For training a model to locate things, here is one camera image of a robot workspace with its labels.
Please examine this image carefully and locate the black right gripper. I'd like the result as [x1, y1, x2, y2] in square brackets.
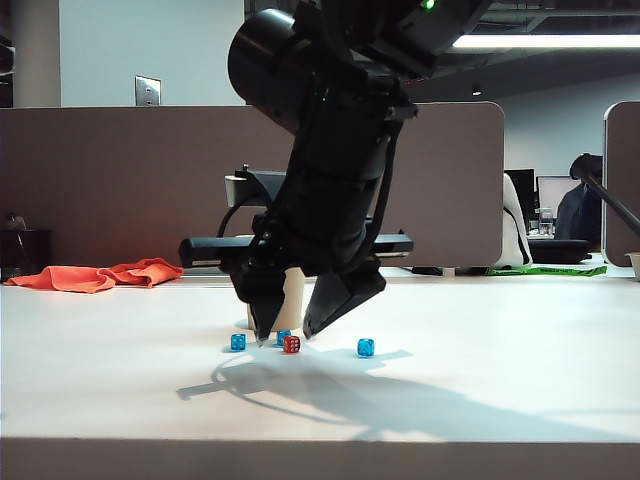
[179, 169, 415, 350]

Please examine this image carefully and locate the brown paper cup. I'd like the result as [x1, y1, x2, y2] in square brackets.
[234, 233, 307, 333]

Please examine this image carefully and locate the brown foreground board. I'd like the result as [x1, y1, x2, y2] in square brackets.
[0, 437, 640, 480]

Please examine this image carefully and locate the white chair back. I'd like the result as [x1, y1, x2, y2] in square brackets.
[501, 172, 534, 269]

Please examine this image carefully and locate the orange cloth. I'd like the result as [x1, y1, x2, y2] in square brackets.
[4, 257, 185, 295]

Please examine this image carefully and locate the brown desk partition panel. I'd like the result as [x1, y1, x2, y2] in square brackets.
[602, 101, 640, 269]
[0, 102, 505, 270]

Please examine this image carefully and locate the black computer monitor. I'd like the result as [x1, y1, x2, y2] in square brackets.
[503, 169, 537, 221]

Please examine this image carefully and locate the green tape strip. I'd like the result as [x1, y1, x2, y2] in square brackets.
[487, 264, 608, 278]

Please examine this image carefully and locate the black flat case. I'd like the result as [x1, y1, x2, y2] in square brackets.
[527, 239, 593, 265]

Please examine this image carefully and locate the monitor with white screen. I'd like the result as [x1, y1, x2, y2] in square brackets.
[536, 175, 581, 211]

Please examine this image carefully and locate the seated person in dark jacket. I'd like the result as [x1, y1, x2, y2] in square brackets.
[554, 153, 605, 253]

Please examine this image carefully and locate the black diagonal pole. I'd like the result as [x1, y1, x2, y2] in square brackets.
[579, 167, 640, 230]

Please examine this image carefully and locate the long ceiling light strip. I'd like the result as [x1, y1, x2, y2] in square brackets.
[451, 33, 640, 50]

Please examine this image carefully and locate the black camera cable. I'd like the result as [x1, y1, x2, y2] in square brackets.
[216, 188, 274, 241]

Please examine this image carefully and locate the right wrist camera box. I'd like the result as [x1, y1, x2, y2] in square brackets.
[224, 163, 289, 207]

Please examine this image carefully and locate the metal wall switch plate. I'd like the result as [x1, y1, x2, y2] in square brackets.
[134, 75, 162, 107]

